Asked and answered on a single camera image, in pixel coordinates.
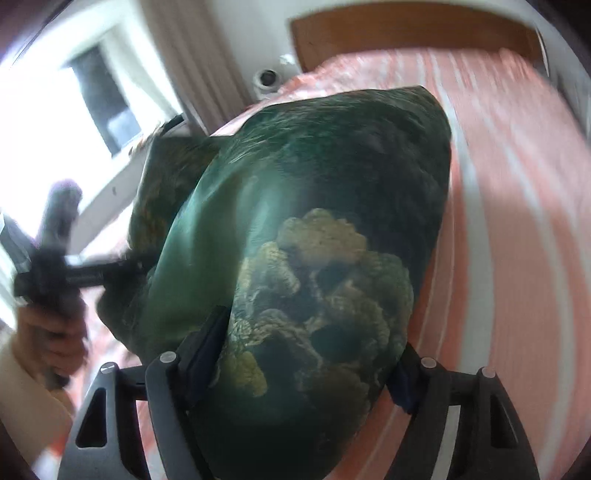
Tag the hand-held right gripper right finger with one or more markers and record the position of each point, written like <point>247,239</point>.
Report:
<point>402,390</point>

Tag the person's left forearm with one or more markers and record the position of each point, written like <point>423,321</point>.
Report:
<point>27,401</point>

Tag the beige curtain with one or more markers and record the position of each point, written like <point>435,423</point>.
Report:
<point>203,60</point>

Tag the wooden headboard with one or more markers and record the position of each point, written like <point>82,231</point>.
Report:
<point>406,37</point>

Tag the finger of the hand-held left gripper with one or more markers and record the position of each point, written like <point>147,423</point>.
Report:
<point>104,273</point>

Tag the person's left hand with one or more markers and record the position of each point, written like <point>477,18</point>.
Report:
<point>55,341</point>

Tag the window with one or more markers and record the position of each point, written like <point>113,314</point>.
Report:
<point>106,101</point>

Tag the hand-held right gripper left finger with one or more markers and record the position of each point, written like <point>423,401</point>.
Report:
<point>203,350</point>

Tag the white round fan heater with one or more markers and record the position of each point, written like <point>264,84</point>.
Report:
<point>267,81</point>

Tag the green printed padded jacket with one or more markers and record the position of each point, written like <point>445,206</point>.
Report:
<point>300,207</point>

